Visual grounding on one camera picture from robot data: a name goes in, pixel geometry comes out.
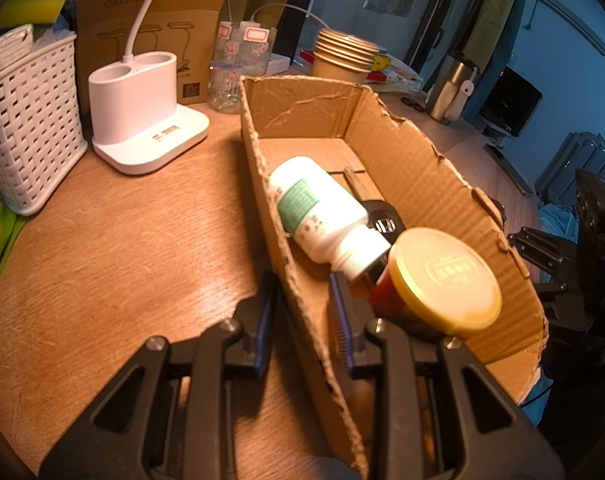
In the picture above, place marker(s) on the white television stand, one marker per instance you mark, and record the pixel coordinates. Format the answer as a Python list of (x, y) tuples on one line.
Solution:
[(504, 155)]

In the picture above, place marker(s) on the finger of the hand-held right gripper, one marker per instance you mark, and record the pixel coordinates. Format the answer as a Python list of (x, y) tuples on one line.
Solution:
[(537, 249), (554, 296)]

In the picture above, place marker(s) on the torn cardboard box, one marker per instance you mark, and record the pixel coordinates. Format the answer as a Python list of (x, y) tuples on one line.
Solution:
[(432, 175)]

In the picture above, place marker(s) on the yellow curtain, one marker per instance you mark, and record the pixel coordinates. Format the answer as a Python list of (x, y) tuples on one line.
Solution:
[(492, 10), (267, 0)]

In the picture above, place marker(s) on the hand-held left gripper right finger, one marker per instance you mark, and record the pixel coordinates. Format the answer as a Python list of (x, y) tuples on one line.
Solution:
[(340, 325)]

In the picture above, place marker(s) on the clear glass jar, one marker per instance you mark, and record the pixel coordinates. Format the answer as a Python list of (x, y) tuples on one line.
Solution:
[(237, 65)]

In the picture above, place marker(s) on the white pill bottle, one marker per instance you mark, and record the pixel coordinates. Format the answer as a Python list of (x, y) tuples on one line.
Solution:
[(312, 210)]

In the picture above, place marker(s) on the white packs in basket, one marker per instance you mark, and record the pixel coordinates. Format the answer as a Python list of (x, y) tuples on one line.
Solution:
[(7, 50)]

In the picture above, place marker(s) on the black television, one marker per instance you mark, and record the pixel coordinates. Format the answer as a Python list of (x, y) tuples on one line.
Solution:
[(512, 102)]

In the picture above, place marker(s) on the white air conditioner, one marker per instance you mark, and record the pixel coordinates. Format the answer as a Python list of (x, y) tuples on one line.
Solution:
[(574, 20)]

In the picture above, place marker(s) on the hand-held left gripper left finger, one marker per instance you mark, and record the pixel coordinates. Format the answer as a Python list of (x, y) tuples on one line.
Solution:
[(265, 330)]

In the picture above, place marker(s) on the blue printed blanket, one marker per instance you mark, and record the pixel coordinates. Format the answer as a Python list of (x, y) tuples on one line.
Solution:
[(557, 222)]

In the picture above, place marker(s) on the black scissors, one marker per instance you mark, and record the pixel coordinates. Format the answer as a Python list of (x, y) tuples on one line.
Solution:
[(412, 104)]

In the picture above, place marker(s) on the stainless steel tumbler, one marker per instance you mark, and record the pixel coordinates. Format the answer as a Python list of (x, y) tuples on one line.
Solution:
[(450, 90)]

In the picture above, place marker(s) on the stack of papers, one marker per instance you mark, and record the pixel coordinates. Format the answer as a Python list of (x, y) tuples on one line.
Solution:
[(402, 75)]

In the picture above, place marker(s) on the red can with yellow lid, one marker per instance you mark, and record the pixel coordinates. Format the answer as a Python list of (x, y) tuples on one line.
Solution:
[(442, 280)]

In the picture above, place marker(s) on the stack of brown paper cups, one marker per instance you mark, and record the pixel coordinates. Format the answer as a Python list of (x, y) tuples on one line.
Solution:
[(340, 60)]

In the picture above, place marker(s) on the white woven plastic basket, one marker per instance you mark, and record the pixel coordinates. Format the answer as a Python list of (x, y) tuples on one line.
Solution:
[(32, 125)]

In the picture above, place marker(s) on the grey padded headboard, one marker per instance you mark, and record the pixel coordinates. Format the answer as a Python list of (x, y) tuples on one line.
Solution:
[(577, 160)]

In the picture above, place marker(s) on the brown lamp packaging box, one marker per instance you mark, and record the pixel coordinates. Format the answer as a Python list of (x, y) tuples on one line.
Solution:
[(192, 35)]

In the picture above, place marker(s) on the white desk lamp base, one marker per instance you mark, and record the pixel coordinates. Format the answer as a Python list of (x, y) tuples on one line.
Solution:
[(132, 105)]

